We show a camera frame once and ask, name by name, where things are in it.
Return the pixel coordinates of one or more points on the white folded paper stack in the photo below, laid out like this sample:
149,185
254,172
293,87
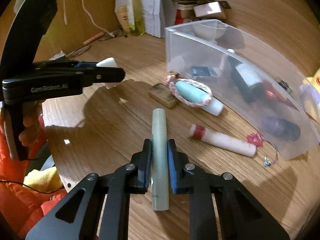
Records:
157,14

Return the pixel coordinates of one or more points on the black barcode small box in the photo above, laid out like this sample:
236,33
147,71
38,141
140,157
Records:
200,71

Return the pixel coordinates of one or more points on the purple small bottle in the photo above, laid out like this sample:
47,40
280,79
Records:
280,128

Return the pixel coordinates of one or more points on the beige cosmetic tube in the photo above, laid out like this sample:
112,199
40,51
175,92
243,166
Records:
123,18

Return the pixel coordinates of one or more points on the pink red lip tube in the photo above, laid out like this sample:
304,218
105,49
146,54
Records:
221,140

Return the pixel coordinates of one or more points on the dark bottle white label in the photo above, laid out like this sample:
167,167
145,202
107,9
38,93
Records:
248,82

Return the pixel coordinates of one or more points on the red foil packet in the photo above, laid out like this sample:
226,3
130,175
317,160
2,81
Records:
273,94

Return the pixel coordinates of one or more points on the small wooden block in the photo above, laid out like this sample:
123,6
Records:
162,94

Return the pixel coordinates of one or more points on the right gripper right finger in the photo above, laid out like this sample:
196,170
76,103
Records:
219,204

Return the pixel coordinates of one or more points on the yellow green spray bottle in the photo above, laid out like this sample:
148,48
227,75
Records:
135,17

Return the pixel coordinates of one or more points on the person left hand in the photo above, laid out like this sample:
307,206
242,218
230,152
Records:
31,114

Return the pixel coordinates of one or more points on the yellow chick bunny plush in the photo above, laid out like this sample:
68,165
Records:
309,95

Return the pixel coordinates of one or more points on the green black keychain charm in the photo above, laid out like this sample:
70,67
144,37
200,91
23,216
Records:
284,85

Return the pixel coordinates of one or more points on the mint oval case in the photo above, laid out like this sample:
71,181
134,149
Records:
190,92

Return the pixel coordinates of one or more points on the red box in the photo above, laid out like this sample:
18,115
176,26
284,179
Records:
185,13

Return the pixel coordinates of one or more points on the pale green long tube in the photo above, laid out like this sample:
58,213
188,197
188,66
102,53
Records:
159,169

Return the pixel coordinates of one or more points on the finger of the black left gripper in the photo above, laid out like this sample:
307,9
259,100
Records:
85,64
91,75

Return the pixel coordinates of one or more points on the clear plastic organizer bin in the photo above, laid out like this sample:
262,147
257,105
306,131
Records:
184,50

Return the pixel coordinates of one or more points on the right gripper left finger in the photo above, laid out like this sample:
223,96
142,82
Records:
98,206

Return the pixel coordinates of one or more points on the white pink small box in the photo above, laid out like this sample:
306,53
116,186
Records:
210,10

